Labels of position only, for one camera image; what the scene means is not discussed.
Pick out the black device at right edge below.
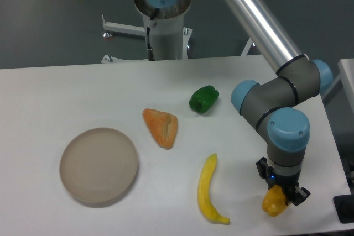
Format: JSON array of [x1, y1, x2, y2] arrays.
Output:
[[333, 195, 353, 224]]

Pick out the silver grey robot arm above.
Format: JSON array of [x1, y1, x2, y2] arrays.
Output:
[[135, 0, 332, 205]]

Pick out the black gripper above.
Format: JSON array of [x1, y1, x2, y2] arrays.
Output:
[[256, 157, 310, 206]]

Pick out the green bell pepper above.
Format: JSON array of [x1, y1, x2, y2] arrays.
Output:
[[189, 85, 219, 114]]

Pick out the white side table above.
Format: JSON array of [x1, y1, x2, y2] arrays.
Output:
[[321, 59, 353, 110]]

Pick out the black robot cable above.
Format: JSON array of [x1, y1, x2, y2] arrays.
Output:
[[145, 8, 160, 61]]

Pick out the yellow banana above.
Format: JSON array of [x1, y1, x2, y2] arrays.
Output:
[[197, 153, 230, 225]]

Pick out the beige round plate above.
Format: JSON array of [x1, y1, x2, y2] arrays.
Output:
[[59, 128, 139, 208]]

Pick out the yellow pepper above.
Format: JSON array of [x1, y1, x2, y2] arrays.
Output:
[[262, 185, 288, 217]]

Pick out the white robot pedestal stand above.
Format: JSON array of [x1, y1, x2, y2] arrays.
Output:
[[101, 0, 192, 61]]

